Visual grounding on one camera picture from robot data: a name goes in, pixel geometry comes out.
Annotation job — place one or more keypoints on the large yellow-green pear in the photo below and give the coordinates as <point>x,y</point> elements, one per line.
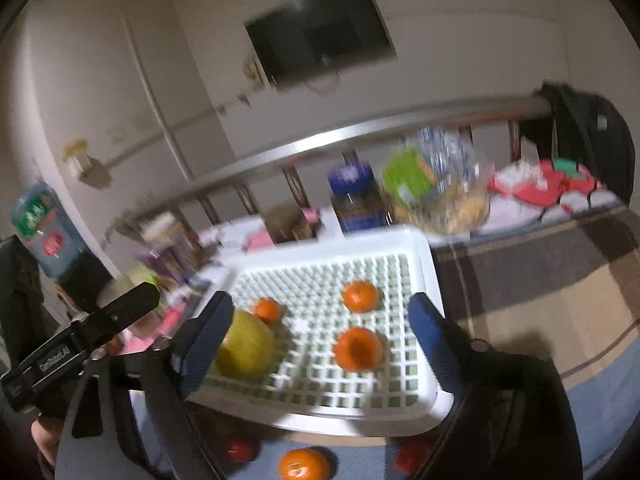
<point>247,347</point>

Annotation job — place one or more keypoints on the white slotted tray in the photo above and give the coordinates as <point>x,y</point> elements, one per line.
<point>325,375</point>

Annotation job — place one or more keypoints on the green packet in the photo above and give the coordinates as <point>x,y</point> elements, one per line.
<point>140,277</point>

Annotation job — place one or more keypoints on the small orange tangerine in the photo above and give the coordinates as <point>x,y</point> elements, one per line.
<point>267,310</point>

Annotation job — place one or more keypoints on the wall socket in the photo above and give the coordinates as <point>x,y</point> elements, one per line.
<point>254,69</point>

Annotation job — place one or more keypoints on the wall-mounted black television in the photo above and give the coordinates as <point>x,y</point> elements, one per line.
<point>320,35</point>

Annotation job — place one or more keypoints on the dark cloth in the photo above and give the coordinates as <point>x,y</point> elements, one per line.
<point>20,295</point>

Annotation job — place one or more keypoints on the clear plastic snack bag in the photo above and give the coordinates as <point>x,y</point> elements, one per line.
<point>440,185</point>

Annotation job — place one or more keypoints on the wall switch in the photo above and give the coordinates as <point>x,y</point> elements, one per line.
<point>77,157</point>

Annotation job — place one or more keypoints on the purple box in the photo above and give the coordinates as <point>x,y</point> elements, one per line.
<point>170,252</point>

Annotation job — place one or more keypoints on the brown-lidded jar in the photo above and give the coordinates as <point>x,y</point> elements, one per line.
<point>290,222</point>

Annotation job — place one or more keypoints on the person's left hand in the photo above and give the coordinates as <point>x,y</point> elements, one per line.
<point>45,440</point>

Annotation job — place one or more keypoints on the metal bed rail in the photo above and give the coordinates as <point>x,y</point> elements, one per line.
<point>350,132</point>

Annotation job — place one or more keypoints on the small red fruit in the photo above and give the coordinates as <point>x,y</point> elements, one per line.
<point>241,449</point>
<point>412,455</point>

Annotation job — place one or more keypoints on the plaid blanket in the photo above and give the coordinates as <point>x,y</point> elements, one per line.
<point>525,285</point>

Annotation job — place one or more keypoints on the blue-lidded dark jar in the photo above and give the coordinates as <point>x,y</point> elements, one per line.
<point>357,195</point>

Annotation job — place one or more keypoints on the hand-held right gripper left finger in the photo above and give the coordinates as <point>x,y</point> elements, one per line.
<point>205,345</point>

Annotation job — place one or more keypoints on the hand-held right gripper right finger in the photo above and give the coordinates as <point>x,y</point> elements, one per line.
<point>435,350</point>

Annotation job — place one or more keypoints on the blue plastic package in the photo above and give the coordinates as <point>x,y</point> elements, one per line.
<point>45,230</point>

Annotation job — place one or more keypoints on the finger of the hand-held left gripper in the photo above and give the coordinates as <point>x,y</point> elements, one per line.
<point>125,310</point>

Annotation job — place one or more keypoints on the black backpack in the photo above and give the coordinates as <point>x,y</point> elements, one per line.
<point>590,135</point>

